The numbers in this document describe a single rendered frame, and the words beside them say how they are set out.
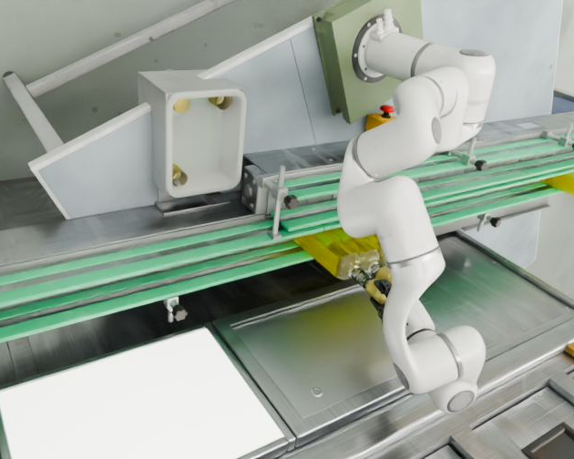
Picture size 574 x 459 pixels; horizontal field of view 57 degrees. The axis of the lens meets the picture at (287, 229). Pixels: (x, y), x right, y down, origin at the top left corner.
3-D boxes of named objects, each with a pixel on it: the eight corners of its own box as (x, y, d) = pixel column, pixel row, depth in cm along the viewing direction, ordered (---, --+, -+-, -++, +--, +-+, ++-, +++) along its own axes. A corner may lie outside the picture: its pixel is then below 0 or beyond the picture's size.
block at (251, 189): (238, 202, 125) (252, 216, 120) (240, 166, 120) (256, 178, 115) (251, 200, 127) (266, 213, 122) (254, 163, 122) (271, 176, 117)
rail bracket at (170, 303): (148, 301, 116) (171, 339, 107) (147, 276, 113) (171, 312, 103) (165, 297, 118) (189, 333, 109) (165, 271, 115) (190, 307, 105)
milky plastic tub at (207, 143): (152, 183, 117) (167, 200, 111) (150, 81, 106) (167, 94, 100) (223, 172, 126) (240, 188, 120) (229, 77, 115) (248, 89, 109)
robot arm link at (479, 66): (446, 35, 113) (511, 53, 102) (435, 96, 120) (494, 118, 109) (415, 40, 109) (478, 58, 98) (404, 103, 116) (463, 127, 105)
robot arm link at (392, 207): (471, 226, 88) (400, 242, 99) (430, 105, 87) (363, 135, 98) (420, 258, 77) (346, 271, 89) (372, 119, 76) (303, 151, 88)
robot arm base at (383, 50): (353, 19, 117) (404, 33, 106) (395, 0, 121) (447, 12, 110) (359, 84, 126) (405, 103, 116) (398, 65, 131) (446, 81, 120)
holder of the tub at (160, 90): (152, 203, 120) (166, 219, 114) (150, 81, 106) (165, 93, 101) (220, 191, 129) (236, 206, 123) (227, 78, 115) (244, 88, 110)
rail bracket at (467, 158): (439, 153, 147) (477, 172, 138) (446, 127, 144) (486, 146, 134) (449, 151, 150) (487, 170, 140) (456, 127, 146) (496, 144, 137)
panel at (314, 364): (-12, 401, 94) (25, 580, 70) (-15, 389, 92) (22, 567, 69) (371, 280, 140) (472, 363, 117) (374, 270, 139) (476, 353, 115)
